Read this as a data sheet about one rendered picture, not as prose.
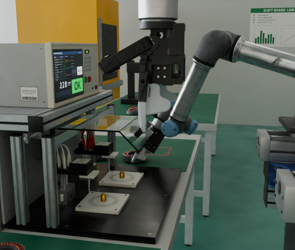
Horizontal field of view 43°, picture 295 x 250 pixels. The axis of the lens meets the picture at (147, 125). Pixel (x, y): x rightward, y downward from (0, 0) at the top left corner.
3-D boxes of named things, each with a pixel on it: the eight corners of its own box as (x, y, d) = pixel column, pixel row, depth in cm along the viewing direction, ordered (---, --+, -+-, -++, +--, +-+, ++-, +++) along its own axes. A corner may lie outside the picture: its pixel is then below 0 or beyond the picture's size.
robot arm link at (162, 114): (179, 106, 174) (164, 95, 177) (167, 125, 177) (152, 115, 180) (184, 105, 181) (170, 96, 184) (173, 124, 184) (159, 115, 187)
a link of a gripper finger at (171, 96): (177, 119, 82) (175, 87, 76) (150, 118, 83) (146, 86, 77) (178, 109, 84) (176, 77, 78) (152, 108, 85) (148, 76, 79)
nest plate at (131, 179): (144, 175, 161) (144, 172, 160) (135, 188, 146) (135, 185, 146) (109, 173, 164) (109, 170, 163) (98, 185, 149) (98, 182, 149)
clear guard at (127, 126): (153, 133, 134) (153, 116, 133) (138, 151, 111) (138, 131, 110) (67, 129, 141) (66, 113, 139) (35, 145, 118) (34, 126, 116)
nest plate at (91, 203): (129, 197, 138) (129, 194, 137) (118, 215, 123) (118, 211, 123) (90, 194, 141) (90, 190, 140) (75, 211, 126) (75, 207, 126)
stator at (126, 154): (147, 157, 193) (147, 150, 193) (143, 163, 183) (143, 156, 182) (126, 156, 195) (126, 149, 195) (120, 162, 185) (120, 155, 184)
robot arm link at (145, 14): (134, -4, 68) (143, 1, 76) (134, 22, 69) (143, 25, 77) (176, -5, 67) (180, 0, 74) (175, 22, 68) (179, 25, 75)
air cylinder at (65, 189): (75, 197, 138) (75, 182, 137) (67, 205, 131) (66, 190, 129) (62, 195, 139) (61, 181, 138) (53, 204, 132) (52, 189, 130)
